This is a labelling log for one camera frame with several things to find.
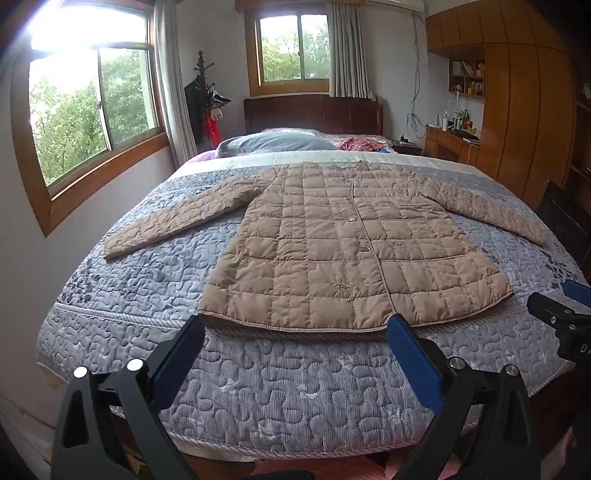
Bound white air conditioner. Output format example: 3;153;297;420
367;0;424;13

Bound small wooden-framed window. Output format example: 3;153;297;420
235;0;370;97

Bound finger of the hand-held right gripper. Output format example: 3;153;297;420
562;279;591;309
527;292;591;329

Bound grey leaf-print quilted bedspread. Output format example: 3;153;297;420
37;150;591;459

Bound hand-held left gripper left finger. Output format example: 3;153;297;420
50;315;206;480

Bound grey pillow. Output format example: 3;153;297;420
216;133;340;158

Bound large wooden-framed window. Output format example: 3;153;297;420
10;4;170;237

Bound wall shelf with small ornaments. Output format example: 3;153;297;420
448;58;486;99

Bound hanging white cables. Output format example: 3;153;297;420
405;14;429;136

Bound short grey curtain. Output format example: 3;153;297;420
326;0;374;100

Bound purple blanket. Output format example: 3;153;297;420
185;150;221;171

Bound black chair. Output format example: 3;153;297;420
537;180;591;283

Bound pink clothing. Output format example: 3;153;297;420
531;429;581;480

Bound dark bedside table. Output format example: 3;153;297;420
392;138;424;157

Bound dark wooden headboard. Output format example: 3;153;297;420
243;93;385;137

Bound wooden wardrobe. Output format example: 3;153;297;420
425;0;591;212

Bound dark wooden coat rack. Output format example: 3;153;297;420
184;50;232;154

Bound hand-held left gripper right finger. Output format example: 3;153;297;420
386;313;542;480

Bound tan quilted jacket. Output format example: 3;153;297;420
104;161;548;334

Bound long grey curtain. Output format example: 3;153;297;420
154;0;200;169

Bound wooden desk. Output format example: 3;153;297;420
423;124;482;165

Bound red plaid cloth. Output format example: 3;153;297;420
336;137;391;153

